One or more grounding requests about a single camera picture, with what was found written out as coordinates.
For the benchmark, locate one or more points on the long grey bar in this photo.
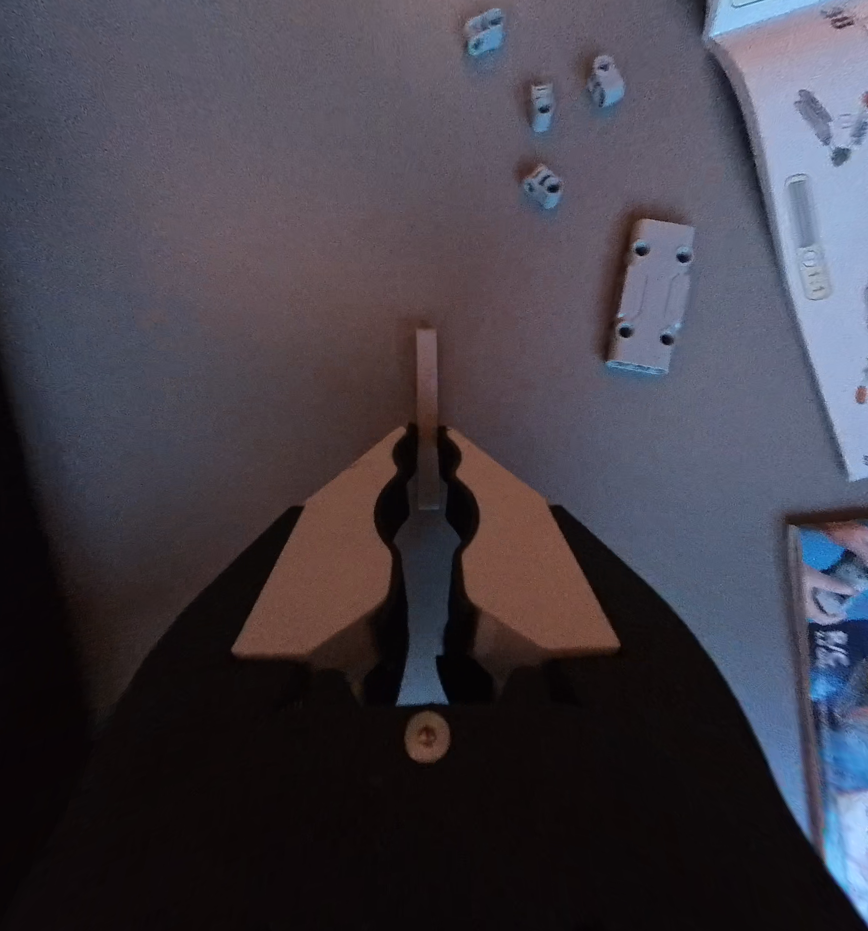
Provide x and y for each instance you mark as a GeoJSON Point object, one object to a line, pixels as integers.
{"type": "Point", "coordinates": [426, 378]}

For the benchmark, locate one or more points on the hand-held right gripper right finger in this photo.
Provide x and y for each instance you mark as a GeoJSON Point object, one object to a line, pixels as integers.
{"type": "Point", "coordinates": [535, 582]}

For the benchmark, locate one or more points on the grey plate with four holes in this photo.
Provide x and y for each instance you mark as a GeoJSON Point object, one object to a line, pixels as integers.
{"type": "Point", "coordinates": [652, 298]}

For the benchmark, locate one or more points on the open instruction booklet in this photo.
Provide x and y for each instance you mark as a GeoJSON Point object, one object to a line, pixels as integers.
{"type": "Point", "coordinates": [826, 218]}

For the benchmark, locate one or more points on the blue robot kit box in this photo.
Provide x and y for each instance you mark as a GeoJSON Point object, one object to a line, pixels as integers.
{"type": "Point", "coordinates": [855, 691]}

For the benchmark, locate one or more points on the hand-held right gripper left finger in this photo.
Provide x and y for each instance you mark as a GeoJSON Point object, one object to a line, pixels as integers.
{"type": "Point", "coordinates": [317, 582]}

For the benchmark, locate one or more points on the small grey connector brick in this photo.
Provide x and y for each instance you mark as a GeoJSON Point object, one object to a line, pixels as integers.
{"type": "Point", "coordinates": [543, 185]}
{"type": "Point", "coordinates": [541, 105]}
{"type": "Point", "coordinates": [605, 81]}
{"type": "Point", "coordinates": [484, 30]}

